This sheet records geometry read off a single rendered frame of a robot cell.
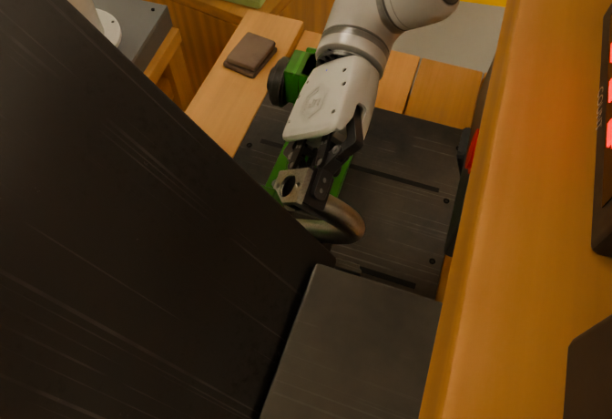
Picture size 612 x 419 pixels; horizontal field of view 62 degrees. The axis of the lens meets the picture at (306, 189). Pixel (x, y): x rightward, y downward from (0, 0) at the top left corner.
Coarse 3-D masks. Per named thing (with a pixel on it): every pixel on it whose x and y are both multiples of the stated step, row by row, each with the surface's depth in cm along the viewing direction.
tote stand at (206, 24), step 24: (144, 0) 151; (168, 0) 145; (192, 0) 140; (216, 0) 139; (288, 0) 143; (312, 0) 158; (192, 24) 148; (216, 24) 143; (312, 24) 166; (192, 48) 157; (216, 48) 151; (192, 72) 168
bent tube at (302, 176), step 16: (288, 176) 55; (304, 176) 53; (288, 192) 56; (304, 192) 52; (304, 208) 55; (336, 208) 57; (304, 224) 72; (320, 224) 69; (336, 224) 58; (352, 224) 59; (320, 240) 70; (336, 240) 67; (352, 240) 63
